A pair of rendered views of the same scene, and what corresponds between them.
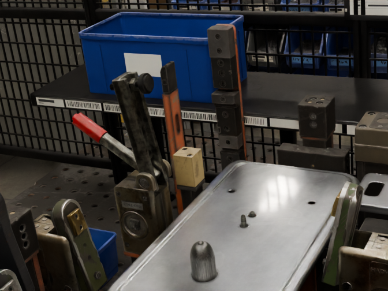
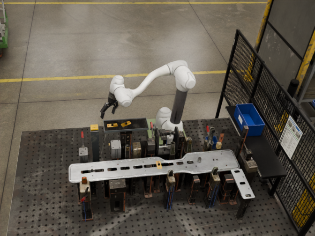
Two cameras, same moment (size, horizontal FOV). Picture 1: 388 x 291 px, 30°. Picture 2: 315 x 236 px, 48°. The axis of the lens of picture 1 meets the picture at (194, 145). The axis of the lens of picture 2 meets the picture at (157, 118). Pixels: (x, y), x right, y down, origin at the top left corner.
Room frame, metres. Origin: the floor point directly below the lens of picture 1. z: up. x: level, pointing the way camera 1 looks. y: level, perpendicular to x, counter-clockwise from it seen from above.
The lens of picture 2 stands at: (-0.89, -1.14, 3.12)
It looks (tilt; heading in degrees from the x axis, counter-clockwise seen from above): 41 degrees down; 45
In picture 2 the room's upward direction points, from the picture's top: 6 degrees clockwise
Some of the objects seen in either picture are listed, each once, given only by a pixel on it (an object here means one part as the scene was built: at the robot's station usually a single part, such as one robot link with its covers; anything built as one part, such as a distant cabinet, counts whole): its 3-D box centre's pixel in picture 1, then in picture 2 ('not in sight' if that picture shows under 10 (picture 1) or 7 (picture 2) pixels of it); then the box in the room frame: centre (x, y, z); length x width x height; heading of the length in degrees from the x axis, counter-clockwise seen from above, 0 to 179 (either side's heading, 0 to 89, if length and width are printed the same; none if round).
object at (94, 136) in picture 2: not in sight; (95, 147); (0.23, 0.71, 0.92); 0.08 x 0.08 x 0.44; 60
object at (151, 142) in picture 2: not in sight; (149, 157); (0.55, 0.36, 0.89); 0.13 x 0.11 x 0.38; 60
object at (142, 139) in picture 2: not in sight; (142, 155); (0.51, 0.41, 0.90); 0.05 x 0.05 x 0.40; 60
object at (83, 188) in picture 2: not in sight; (86, 201); (-0.12, 0.31, 0.88); 0.15 x 0.11 x 0.36; 60
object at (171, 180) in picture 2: not in sight; (168, 191); (0.45, 0.00, 0.87); 0.12 x 0.09 x 0.35; 60
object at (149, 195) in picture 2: not in sight; (147, 178); (0.41, 0.21, 0.84); 0.17 x 0.06 x 0.29; 60
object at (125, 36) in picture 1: (164, 54); (248, 119); (1.44, 0.04, 1.10); 0.30 x 0.17 x 0.13; 59
